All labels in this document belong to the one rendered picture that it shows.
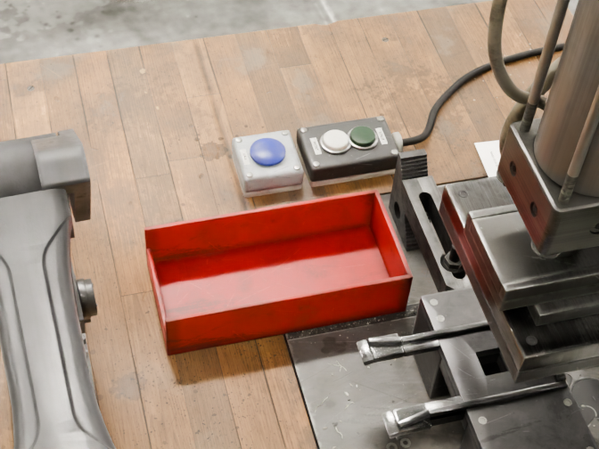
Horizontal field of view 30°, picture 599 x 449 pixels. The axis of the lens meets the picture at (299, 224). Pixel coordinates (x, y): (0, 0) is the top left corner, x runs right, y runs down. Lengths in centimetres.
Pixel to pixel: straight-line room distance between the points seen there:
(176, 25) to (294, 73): 147
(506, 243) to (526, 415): 21
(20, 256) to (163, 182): 60
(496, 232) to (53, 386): 38
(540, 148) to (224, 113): 61
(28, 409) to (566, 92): 39
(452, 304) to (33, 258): 51
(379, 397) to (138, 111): 47
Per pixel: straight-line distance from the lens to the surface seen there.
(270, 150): 125
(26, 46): 282
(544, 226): 80
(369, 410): 110
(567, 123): 76
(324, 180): 126
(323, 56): 142
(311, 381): 111
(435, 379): 109
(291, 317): 112
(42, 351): 66
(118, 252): 120
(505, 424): 102
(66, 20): 287
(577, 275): 87
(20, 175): 75
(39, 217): 68
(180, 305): 115
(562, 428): 103
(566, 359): 89
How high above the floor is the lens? 184
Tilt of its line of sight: 50 degrees down
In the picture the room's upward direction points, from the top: 5 degrees clockwise
